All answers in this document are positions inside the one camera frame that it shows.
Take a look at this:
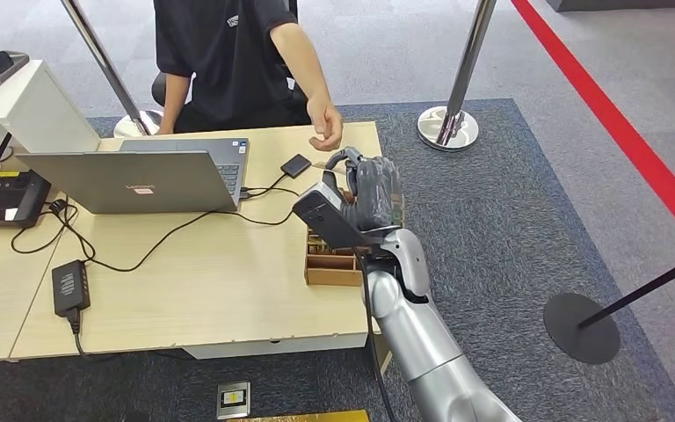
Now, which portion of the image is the black adapter mains cord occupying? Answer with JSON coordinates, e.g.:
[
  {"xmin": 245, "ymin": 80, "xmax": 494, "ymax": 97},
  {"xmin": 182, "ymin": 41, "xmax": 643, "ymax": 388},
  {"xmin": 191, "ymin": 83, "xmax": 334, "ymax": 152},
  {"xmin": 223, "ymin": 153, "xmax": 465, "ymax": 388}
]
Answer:
[{"xmin": 65, "ymin": 309, "xmax": 86, "ymax": 358}]

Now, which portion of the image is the grey laptop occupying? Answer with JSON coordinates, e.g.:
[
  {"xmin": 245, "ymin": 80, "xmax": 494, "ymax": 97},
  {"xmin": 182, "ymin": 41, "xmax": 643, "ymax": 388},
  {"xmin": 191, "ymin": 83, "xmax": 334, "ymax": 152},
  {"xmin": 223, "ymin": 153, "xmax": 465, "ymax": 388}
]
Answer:
[{"xmin": 14, "ymin": 137, "xmax": 250, "ymax": 216}]

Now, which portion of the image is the white desk underframe beam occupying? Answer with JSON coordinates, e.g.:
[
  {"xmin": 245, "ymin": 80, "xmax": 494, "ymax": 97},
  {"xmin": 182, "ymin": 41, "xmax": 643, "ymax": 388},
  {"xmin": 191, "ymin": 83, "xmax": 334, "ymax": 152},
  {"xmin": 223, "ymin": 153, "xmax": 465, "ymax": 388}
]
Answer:
[{"xmin": 182, "ymin": 333, "xmax": 369, "ymax": 361}]

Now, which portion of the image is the short black reader cable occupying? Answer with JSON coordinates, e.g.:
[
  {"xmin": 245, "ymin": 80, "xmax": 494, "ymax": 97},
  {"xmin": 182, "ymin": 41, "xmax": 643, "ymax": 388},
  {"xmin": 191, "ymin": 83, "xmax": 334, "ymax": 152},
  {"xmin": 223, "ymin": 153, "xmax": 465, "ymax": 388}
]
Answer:
[{"xmin": 239, "ymin": 171, "xmax": 301, "ymax": 200}]

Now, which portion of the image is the black controller with antenna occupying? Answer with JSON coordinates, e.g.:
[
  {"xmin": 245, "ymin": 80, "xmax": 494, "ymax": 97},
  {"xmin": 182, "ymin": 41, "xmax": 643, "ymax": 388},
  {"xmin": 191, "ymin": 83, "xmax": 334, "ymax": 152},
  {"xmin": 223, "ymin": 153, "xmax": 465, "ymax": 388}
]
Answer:
[{"xmin": 0, "ymin": 132, "xmax": 52, "ymax": 229}]

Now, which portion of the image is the black card reader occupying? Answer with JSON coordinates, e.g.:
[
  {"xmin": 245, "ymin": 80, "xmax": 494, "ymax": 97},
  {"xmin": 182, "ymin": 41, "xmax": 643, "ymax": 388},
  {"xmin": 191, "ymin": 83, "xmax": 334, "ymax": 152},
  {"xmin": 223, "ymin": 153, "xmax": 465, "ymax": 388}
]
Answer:
[{"xmin": 279, "ymin": 153, "xmax": 313, "ymax": 179}]

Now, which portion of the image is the black power adapter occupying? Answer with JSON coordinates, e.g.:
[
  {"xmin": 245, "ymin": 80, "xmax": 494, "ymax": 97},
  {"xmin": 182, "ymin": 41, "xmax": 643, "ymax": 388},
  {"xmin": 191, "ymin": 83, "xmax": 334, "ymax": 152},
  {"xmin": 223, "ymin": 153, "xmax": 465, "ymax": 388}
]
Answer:
[{"xmin": 50, "ymin": 259, "xmax": 91, "ymax": 319}]

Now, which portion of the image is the person's left hand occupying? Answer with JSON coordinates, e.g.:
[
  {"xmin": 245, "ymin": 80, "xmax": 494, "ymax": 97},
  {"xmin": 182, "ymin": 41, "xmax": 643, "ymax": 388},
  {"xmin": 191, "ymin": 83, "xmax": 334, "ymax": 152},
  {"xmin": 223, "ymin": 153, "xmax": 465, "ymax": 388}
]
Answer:
[{"xmin": 306, "ymin": 97, "xmax": 345, "ymax": 153}]

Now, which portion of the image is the gold floor strip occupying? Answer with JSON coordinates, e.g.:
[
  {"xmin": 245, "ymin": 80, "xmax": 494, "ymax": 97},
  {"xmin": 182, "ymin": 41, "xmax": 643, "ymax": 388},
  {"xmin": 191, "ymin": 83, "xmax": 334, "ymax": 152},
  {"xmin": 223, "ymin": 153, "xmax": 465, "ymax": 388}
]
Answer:
[{"xmin": 227, "ymin": 409, "xmax": 371, "ymax": 422}]

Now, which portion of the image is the black stanchion post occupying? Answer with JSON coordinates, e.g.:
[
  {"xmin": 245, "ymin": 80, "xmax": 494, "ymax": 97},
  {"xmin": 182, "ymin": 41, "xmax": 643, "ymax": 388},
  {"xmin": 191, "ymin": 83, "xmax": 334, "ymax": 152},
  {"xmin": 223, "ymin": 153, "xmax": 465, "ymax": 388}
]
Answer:
[{"xmin": 543, "ymin": 251, "xmax": 675, "ymax": 367}]

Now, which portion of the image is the chrome stanchion post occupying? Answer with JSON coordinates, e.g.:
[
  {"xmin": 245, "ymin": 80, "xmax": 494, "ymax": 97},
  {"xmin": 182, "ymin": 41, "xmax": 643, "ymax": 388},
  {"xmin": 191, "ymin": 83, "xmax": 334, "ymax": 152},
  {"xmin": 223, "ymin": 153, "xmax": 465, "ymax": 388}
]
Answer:
[
  {"xmin": 59, "ymin": 0, "xmax": 167, "ymax": 140},
  {"xmin": 417, "ymin": 0, "xmax": 498, "ymax": 153}
]

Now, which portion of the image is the metal floor socket plate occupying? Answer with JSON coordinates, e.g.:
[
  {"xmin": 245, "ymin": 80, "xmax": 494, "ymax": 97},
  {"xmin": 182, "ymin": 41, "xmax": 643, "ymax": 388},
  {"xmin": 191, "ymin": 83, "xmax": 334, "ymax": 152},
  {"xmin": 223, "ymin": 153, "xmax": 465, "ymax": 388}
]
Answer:
[{"xmin": 215, "ymin": 381, "xmax": 252, "ymax": 421}]

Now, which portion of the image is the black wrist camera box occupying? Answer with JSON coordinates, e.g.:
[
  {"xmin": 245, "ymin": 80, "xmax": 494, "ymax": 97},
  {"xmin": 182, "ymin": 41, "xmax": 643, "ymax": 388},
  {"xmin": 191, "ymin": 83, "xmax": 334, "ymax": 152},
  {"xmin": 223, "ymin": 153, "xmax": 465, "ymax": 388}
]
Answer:
[{"xmin": 291, "ymin": 170, "xmax": 402, "ymax": 252}]

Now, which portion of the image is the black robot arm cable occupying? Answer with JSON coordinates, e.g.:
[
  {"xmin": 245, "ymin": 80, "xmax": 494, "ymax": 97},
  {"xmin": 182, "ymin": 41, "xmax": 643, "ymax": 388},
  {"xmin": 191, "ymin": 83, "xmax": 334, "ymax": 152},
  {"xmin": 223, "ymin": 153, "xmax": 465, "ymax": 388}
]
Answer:
[{"xmin": 352, "ymin": 249, "xmax": 398, "ymax": 422}]

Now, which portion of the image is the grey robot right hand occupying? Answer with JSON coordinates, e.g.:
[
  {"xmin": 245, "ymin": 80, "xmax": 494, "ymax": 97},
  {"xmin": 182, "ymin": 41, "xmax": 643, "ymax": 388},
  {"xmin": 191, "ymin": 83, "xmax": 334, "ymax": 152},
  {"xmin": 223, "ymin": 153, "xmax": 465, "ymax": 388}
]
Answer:
[{"xmin": 324, "ymin": 146, "xmax": 406, "ymax": 232}]

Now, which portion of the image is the red barrier belt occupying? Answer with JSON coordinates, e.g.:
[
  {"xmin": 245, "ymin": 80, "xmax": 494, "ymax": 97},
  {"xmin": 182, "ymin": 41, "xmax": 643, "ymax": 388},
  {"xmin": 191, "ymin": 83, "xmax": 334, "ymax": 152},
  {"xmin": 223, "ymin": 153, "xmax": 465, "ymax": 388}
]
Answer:
[{"xmin": 510, "ymin": 0, "xmax": 675, "ymax": 258}]

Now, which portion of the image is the wooden desk leg panel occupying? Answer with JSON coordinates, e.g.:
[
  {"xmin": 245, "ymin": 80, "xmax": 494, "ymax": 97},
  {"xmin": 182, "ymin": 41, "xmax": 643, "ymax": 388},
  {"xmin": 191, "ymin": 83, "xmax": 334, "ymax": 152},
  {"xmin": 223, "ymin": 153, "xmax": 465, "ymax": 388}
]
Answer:
[{"xmin": 372, "ymin": 332, "xmax": 396, "ymax": 377}]

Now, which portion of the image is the wooden card holder rack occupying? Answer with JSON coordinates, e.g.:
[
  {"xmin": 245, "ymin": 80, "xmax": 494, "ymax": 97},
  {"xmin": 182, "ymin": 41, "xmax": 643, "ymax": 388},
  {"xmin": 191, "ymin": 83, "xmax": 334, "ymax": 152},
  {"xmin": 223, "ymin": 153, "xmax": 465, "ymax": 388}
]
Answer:
[{"xmin": 303, "ymin": 187, "xmax": 406, "ymax": 288}]

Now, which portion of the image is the white pedestal cabinet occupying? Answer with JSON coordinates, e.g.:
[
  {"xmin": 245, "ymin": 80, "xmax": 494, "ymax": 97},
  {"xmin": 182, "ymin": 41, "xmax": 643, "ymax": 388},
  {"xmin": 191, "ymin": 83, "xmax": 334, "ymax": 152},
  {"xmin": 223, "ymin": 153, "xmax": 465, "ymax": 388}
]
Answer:
[{"xmin": 0, "ymin": 58, "xmax": 102, "ymax": 156}]

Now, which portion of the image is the long black power cable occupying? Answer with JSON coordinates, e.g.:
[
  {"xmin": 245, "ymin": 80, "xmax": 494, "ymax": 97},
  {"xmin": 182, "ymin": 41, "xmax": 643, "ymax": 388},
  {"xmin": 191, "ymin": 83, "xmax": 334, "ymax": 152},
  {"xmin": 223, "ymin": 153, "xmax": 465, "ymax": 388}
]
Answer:
[{"xmin": 9, "ymin": 194, "xmax": 297, "ymax": 274}]

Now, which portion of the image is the person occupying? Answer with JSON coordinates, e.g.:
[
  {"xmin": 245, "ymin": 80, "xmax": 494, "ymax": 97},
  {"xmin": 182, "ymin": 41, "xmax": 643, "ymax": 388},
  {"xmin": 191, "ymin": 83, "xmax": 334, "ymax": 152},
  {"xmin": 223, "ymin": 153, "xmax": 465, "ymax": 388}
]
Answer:
[{"xmin": 152, "ymin": 0, "xmax": 345, "ymax": 153}]

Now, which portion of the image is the dark grey rug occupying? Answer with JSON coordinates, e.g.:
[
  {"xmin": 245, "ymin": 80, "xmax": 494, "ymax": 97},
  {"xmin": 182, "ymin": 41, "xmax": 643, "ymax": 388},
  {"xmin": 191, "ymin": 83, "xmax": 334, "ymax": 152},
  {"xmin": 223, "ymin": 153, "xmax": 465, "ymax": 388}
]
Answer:
[{"xmin": 0, "ymin": 97, "xmax": 675, "ymax": 422}]

